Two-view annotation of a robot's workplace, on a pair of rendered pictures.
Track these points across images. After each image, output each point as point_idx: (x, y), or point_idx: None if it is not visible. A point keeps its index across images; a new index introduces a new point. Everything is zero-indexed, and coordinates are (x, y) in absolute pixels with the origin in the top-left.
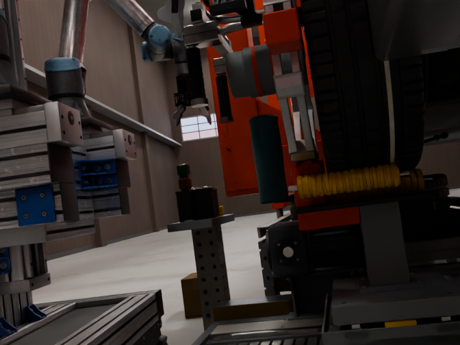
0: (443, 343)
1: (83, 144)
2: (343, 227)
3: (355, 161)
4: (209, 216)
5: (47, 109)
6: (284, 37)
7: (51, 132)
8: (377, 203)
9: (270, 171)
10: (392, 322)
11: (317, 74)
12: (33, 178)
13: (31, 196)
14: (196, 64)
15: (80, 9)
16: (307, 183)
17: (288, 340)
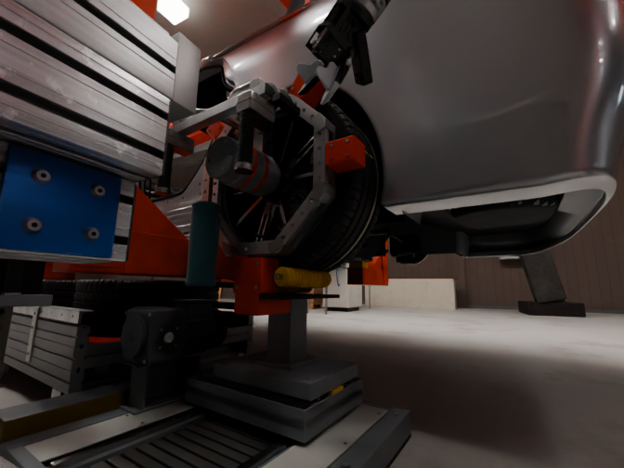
0: (351, 399)
1: None
2: (208, 316)
3: (315, 265)
4: (32, 292)
5: (184, 47)
6: (360, 160)
7: (182, 88)
8: (318, 298)
9: (213, 255)
10: (335, 389)
11: (354, 197)
12: (126, 148)
13: (65, 182)
14: (253, 131)
15: None
16: (293, 274)
17: (169, 435)
